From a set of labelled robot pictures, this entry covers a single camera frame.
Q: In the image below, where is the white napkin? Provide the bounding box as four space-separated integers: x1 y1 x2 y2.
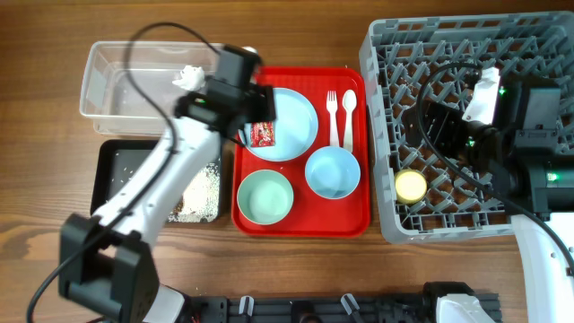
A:
172 65 205 92

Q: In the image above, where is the red serving tray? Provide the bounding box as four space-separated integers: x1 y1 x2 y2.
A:
231 66 371 238

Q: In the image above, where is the clear plastic bin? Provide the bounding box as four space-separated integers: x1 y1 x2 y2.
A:
80 41 219 136

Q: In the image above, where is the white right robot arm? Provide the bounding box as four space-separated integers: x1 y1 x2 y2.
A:
402 76 573 322

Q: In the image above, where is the green bowl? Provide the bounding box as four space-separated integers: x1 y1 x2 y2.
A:
236 170 294 225

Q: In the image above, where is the light blue plate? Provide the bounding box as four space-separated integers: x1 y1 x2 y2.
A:
239 88 318 162

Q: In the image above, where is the yellow plastic cup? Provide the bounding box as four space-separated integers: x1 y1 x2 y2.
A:
395 170 427 205

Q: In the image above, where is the pink plastic fork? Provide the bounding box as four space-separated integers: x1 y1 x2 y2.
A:
326 91 340 146

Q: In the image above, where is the rice food waste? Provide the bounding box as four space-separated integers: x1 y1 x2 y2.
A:
168 161 221 223

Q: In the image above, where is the light blue bowl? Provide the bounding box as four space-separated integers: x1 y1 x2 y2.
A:
304 146 361 200

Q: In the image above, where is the black plastic tray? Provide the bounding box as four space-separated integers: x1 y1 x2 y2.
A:
90 139 225 220

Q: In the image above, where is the grey dishwasher rack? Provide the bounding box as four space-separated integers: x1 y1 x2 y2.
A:
359 12 573 244

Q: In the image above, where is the red snack wrapper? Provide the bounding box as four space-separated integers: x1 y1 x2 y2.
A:
250 121 275 148

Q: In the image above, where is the cream plastic spoon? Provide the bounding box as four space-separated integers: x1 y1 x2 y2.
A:
343 89 357 153

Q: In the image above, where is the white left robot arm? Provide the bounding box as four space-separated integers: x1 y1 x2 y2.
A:
58 83 275 322

